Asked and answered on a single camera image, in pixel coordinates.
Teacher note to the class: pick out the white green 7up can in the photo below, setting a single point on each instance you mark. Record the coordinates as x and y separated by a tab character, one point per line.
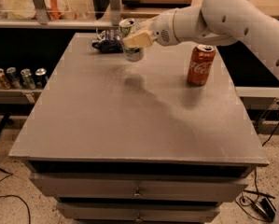
127	27

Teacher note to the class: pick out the orange white bag behind glass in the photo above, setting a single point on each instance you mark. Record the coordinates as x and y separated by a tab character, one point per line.
58	10

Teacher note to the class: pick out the lower grey drawer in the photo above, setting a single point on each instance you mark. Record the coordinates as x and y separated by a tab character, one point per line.
138	212

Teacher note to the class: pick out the upper grey drawer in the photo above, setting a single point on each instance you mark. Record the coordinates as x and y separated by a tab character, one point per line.
139	187

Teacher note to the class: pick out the grey drawer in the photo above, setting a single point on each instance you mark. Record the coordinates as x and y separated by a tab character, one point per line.
138	212
139	187

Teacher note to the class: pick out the grey metal bracket left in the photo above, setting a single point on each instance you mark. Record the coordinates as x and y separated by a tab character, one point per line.
41	12

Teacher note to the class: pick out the orange coca-cola can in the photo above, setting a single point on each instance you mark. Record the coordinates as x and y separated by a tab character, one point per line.
200	64

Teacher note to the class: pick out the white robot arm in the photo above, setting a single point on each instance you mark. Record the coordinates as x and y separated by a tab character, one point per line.
217	23

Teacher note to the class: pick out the grey metal bracket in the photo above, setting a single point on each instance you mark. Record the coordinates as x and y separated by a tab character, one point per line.
115	11
41	12

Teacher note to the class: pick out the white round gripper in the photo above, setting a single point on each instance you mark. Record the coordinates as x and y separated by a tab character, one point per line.
161	29

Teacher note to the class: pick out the black power strip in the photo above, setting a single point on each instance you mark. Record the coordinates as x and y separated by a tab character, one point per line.
265	209

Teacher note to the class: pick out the blue silver can on shelf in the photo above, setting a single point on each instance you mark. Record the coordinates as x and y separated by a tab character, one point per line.
14	77

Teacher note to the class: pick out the grey drawer cabinet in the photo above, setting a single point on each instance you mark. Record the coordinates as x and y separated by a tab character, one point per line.
100	114

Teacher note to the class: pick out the green silver can on shelf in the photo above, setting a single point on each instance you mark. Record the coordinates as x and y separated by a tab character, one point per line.
27	77

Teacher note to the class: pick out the dark blue can on shelf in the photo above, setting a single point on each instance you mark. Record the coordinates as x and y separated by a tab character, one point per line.
41	76

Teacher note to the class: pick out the blue chip bag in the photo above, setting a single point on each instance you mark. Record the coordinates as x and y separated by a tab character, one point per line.
107	41

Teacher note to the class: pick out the low grey side shelf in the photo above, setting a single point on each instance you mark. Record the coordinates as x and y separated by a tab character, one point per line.
19	96

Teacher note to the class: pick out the orange gold can on shelf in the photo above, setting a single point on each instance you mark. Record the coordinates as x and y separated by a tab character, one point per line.
3	80

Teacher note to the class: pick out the grey metal bracket middle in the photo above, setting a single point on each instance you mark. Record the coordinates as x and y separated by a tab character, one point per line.
115	11

